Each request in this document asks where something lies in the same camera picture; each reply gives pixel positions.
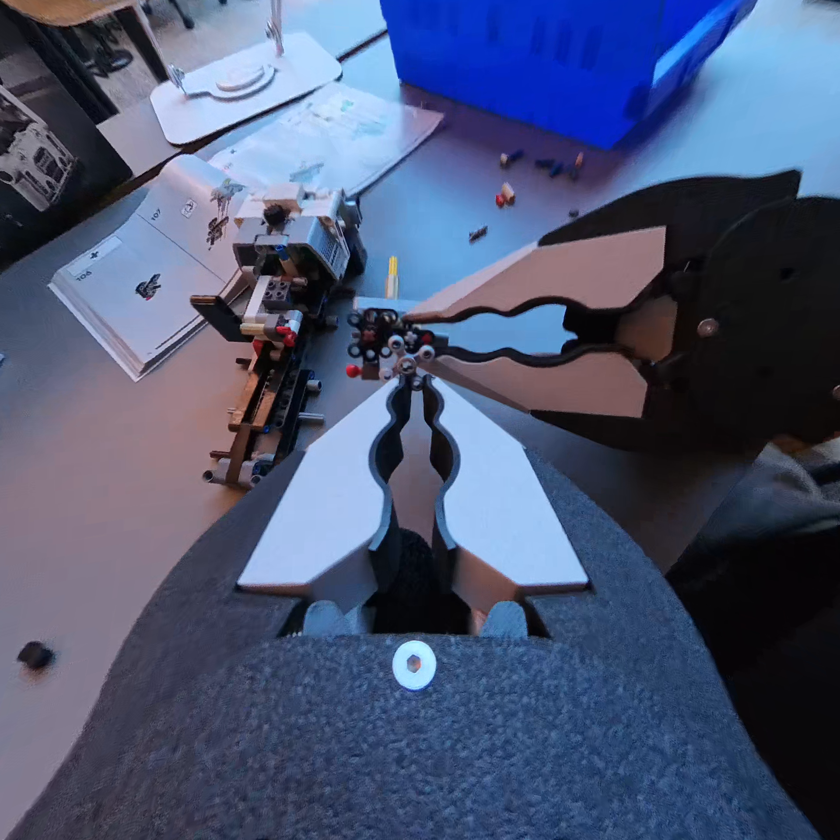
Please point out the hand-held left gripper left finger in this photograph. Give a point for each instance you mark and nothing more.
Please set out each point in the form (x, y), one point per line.
(315, 512)

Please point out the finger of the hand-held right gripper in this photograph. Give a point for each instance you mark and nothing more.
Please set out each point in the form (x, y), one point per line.
(577, 387)
(577, 269)

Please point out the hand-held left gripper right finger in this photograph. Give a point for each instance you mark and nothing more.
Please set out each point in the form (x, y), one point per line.
(512, 518)

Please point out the grey cross lego piece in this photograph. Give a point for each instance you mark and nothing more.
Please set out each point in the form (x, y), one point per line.
(408, 364)

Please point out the small black lego subassembly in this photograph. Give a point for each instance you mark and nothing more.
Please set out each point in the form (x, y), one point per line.
(371, 328)

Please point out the red and tan lego piece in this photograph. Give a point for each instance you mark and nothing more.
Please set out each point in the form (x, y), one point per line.
(505, 195)

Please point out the dark lego connector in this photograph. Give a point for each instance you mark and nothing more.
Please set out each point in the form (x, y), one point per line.
(478, 233)

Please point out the cluster of blue lego pins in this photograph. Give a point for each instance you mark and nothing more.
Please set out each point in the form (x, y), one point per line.
(544, 164)

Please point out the white lego truck model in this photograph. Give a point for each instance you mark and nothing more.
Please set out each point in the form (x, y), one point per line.
(321, 243)

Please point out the black lego piece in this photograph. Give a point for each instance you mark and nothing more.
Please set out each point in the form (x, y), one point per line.
(34, 655)

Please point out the black lego set box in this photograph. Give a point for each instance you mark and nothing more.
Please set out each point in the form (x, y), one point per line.
(39, 170)

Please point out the blue plastic bin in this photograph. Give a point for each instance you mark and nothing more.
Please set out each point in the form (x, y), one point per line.
(525, 65)

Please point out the closed instruction booklet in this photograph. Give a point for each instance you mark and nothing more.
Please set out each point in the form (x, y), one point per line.
(367, 131)

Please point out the person's dark clothing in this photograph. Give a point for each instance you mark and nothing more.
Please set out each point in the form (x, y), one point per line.
(774, 590)

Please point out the open instruction booklet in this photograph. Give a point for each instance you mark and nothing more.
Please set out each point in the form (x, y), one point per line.
(118, 315)

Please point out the white stand base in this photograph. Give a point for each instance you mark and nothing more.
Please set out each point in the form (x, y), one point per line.
(295, 72)

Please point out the wooden table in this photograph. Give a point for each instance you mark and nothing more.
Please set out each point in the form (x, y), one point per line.
(59, 6)

